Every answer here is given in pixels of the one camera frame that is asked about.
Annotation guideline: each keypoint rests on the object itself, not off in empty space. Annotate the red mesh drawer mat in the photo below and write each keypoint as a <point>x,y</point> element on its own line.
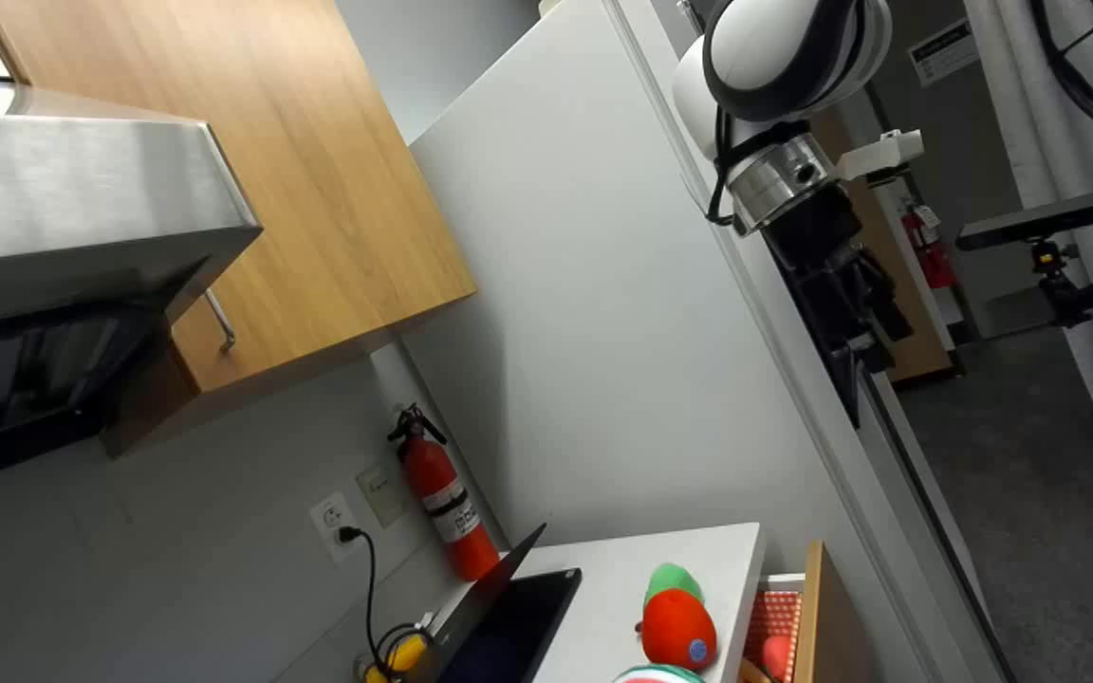
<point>774,621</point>

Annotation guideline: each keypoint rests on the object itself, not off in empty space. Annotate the steel range hood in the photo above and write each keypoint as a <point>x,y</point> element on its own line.
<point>67,192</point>

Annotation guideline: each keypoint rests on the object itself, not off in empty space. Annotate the white wall sign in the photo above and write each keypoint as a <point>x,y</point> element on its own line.
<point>944,51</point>

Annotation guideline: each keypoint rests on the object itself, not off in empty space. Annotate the wooden kitchen drawer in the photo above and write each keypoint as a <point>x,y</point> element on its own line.
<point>823,630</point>

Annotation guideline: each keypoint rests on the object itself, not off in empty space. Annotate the yellow plug adapter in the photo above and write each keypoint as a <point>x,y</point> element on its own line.
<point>405,653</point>

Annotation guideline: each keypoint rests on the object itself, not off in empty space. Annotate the beige wall plate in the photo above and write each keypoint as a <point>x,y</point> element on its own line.
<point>379,491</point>

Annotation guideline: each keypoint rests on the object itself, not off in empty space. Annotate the black induction cooktop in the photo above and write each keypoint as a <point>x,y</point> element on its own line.
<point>515,627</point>

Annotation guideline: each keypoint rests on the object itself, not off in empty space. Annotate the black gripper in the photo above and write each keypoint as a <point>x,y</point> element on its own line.
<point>832,272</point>

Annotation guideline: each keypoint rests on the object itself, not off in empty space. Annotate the brown wooden door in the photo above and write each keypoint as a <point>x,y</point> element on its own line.
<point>908,316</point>

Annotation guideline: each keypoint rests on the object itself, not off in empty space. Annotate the white wall outlet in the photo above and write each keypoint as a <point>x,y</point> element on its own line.
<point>326,515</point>

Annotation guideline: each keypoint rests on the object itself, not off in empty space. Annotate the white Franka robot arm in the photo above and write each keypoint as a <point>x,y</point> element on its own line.
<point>774,51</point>

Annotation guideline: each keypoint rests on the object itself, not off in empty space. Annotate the wooden upper cabinet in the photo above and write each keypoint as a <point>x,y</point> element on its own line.
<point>254,154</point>

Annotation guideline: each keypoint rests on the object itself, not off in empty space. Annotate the red fire extinguisher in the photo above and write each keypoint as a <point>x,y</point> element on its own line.
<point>438,486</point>

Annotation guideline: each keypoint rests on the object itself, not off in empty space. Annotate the green plush toy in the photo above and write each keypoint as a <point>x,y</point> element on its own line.
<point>672,583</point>

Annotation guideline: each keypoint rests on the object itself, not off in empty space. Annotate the black camera boom stand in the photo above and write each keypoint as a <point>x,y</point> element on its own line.
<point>1070,299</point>

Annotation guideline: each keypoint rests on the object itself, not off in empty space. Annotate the grey curtain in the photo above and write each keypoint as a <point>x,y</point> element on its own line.
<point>1078,164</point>

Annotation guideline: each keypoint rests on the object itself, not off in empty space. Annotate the orange round plush toy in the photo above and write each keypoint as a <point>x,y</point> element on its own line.
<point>677,630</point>

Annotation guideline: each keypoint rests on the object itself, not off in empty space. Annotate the black camera on boom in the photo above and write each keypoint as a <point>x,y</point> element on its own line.
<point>1041,219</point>

